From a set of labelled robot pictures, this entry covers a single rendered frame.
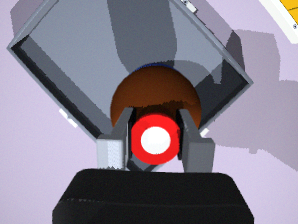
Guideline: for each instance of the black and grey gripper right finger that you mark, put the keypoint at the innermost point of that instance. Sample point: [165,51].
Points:
[196,153]

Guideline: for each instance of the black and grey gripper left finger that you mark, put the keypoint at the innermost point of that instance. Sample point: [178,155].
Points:
[114,149]

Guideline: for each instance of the dark brown glass bottle with red cap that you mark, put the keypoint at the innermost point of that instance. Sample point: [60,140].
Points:
[156,90]

